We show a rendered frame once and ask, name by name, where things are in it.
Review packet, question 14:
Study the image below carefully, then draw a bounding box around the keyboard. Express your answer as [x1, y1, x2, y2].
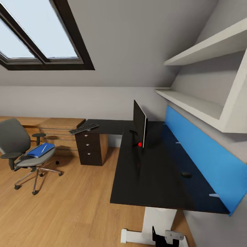
[69, 123, 99, 135]

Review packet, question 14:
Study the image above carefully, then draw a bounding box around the mouse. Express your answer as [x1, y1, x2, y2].
[182, 171, 192, 177]

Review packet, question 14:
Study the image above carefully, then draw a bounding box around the folder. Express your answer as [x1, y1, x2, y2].
[27, 143, 55, 158]

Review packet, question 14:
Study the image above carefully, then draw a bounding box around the swivel chair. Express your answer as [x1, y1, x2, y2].
[0, 118, 62, 195]

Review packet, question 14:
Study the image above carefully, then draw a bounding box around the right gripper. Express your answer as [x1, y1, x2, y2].
[152, 226, 179, 247]

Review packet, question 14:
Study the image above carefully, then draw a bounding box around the monitor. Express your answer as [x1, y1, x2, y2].
[130, 100, 148, 148]

